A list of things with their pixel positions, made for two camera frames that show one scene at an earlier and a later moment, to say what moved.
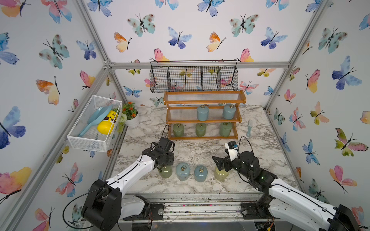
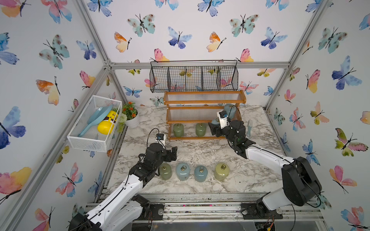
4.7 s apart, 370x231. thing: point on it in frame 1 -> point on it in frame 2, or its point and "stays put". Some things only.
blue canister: x=229 y=112 stays put
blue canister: x=200 y=173 stays put
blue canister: x=203 y=112 -> x=216 y=121
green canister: x=166 y=171 stays put
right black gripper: x=227 y=160 -> x=214 y=128
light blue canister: x=183 y=171 stays put
